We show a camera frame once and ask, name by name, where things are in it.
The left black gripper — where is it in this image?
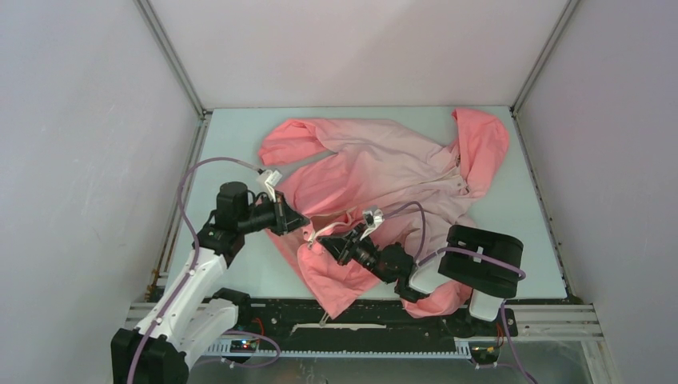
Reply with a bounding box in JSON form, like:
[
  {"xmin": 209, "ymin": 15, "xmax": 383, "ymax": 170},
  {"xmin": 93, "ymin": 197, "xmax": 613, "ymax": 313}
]
[{"xmin": 237, "ymin": 190, "xmax": 309, "ymax": 236}]

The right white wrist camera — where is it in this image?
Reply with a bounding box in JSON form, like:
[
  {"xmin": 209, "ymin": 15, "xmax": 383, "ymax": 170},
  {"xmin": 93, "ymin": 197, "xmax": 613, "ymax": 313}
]
[{"xmin": 362, "ymin": 206, "xmax": 385, "ymax": 230}]

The right circuit board with wires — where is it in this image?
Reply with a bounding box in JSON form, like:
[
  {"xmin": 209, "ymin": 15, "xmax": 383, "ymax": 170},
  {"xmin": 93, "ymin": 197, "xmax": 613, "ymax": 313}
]
[{"xmin": 469, "ymin": 346, "xmax": 501, "ymax": 366}]

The aluminium frame rail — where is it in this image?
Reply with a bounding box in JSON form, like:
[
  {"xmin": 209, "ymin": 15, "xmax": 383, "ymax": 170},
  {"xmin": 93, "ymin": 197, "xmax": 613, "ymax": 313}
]
[{"xmin": 124, "ymin": 302, "xmax": 605, "ymax": 343}]

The white slotted cable duct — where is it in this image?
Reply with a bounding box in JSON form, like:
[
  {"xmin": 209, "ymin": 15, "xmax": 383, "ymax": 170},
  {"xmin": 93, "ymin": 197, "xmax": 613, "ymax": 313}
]
[{"xmin": 203, "ymin": 338, "xmax": 473, "ymax": 360}]

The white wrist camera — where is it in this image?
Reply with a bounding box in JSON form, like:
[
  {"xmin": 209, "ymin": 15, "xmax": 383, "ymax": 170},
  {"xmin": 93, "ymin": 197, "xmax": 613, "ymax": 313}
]
[
  {"xmin": 257, "ymin": 169, "xmax": 282, "ymax": 202},
  {"xmin": 362, "ymin": 206, "xmax": 385, "ymax": 230}
]

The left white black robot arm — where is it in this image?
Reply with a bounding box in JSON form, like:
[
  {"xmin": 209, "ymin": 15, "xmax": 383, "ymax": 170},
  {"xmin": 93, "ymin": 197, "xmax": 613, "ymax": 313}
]
[{"xmin": 110, "ymin": 182, "xmax": 309, "ymax": 383}]

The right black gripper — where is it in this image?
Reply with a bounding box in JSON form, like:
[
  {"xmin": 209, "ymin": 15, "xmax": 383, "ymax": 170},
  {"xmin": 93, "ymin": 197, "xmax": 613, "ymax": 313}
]
[{"xmin": 318, "ymin": 222, "xmax": 393, "ymax": 284}]

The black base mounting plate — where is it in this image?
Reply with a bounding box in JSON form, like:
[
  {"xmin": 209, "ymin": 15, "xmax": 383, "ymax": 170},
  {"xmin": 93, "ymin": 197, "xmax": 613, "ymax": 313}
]
[{"xmin": 220, "ymin": 290, "xmax": 518, "ymax": 358}]

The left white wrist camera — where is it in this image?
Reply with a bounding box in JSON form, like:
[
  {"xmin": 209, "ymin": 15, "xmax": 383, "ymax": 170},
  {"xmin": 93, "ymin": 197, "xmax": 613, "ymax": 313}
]
[{"xmin": 257, "ymin": 169, "xmax": 282, "ymax": 202}]

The pink zip-up hooded jacket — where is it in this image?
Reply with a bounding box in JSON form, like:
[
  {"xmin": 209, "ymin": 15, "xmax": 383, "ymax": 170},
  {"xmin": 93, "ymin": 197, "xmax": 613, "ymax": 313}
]
[{"xmin": 258, "ymin": 108, "xmax": 510, "ymax": 318}]

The left circuit board with LEDs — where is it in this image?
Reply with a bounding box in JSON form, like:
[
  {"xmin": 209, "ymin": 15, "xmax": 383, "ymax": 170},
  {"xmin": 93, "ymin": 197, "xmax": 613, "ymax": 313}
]
[{"xmin": 229, "ymin": 340, "xmax": 259, "ymax": 354}]

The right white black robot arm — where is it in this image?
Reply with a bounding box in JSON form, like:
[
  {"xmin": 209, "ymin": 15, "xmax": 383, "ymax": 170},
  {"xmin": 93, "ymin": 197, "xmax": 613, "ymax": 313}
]
[{"xmin": 319, "ymin": 224, "xmax": 526, "ymax": 334}]

